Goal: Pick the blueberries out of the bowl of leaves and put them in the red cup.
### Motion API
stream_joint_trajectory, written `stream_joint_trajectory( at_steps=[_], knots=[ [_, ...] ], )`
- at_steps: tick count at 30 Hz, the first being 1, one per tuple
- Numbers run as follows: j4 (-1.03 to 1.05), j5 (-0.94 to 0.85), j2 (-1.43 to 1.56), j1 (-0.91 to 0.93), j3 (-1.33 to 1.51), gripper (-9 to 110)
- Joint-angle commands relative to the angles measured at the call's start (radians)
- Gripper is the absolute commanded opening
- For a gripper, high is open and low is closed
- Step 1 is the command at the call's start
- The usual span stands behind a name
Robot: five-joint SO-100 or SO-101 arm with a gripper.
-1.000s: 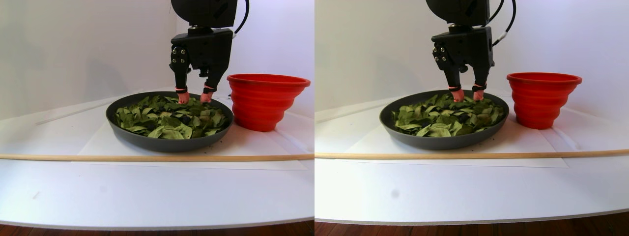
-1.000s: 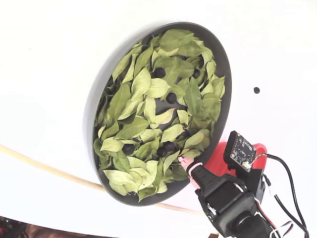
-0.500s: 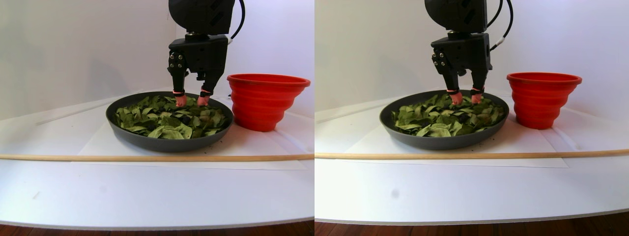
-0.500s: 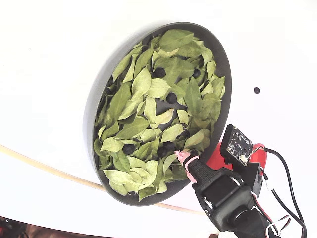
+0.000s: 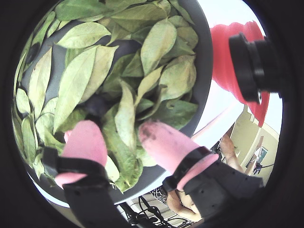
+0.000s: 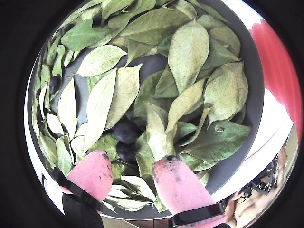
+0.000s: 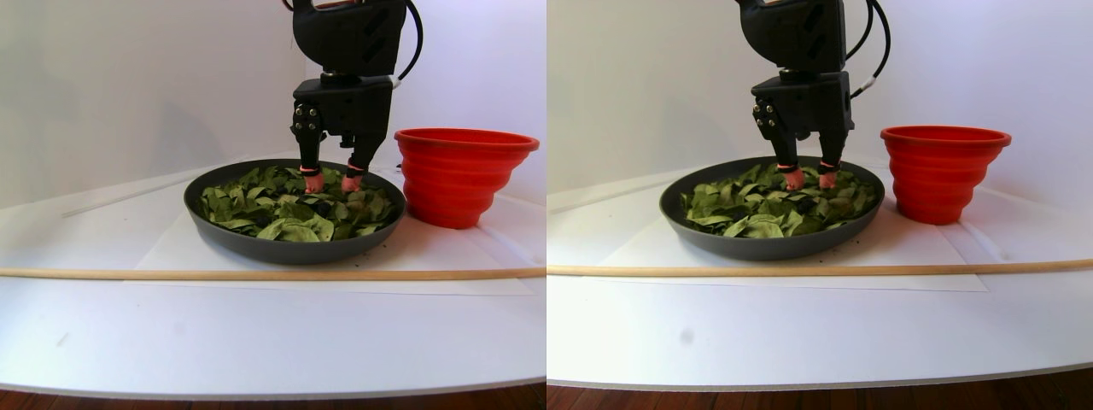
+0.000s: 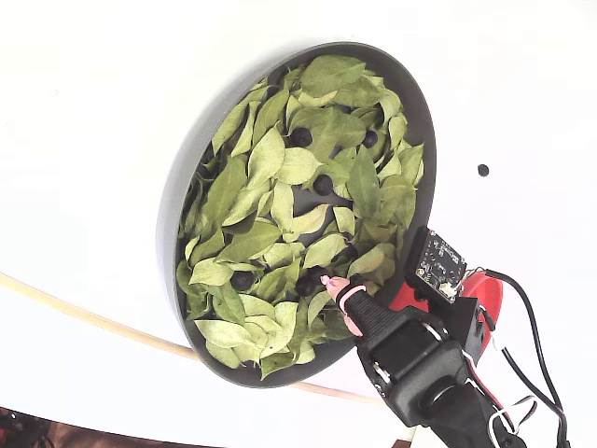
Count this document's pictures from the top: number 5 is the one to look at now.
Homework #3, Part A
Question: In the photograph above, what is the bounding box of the green leaf pile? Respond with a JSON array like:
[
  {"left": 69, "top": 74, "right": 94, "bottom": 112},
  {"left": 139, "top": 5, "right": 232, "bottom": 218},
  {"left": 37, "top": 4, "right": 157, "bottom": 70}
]
[{"left": 11, "top": 0, "right": 200, "bottom": 194}]

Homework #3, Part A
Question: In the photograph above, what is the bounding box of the black white patterned cloth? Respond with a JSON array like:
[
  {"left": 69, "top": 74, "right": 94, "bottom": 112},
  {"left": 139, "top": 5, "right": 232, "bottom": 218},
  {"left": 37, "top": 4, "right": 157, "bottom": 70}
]
[{"left": 152, "top": 187, "right": 168, "bottom": 204}]

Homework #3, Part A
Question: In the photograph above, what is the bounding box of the grey round bowl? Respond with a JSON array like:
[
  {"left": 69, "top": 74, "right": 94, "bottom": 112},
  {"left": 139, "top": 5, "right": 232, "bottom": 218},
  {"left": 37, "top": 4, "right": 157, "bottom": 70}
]
[{"left": 10, "top": 0, "right": 214, "bottom": 207}]

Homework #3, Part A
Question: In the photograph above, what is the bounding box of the pink-tipped gripper finger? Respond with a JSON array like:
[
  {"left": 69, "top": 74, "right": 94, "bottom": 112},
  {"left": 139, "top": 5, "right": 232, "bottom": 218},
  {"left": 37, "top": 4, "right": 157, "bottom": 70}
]
[
  {"left": 138, "top": 119, "right": 265, "bottom": 220},
  {"left": 40, "top": 120, "right": 130, "bottom": 228}
]

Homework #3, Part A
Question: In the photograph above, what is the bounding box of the red collapsible cup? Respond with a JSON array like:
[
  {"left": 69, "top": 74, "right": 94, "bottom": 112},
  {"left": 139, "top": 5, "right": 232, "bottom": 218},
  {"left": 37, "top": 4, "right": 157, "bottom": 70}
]
[{"left": 210, "top": 20, "right": 270, "bottom": 128}]

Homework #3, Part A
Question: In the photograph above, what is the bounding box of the green framed picture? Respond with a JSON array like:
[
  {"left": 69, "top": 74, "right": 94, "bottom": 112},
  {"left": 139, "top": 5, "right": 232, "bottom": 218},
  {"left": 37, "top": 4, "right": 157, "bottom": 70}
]
[{"left": 254, "top": 146, "right": 268, "bottom": 168}]

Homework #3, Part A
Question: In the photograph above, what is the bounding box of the dark blueberry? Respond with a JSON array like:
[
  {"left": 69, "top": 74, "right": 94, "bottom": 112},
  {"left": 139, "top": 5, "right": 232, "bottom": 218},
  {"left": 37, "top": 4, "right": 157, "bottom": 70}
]
[
  {"left": 25, "top": 42, "right": 41, "bottom": 65},
  {"left": 84, "top": 95, "right": 111, "bottom": 119}
]

